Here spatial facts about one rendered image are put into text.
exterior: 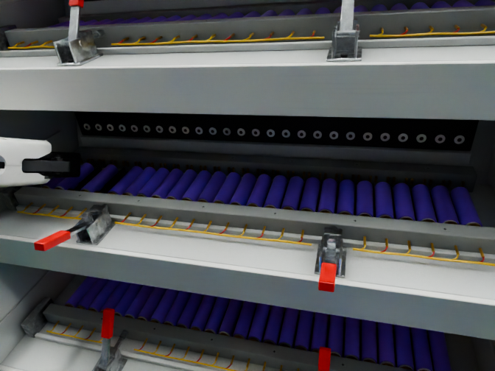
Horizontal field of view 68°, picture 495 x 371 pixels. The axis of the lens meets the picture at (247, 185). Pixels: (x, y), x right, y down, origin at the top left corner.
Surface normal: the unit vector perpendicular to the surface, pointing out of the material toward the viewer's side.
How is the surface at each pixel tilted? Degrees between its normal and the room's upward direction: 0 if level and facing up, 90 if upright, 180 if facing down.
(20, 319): 90
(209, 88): 110
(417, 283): 20
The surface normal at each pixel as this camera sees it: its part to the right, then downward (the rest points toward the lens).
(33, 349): -0.08, -0.84
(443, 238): -0.25, 0.54
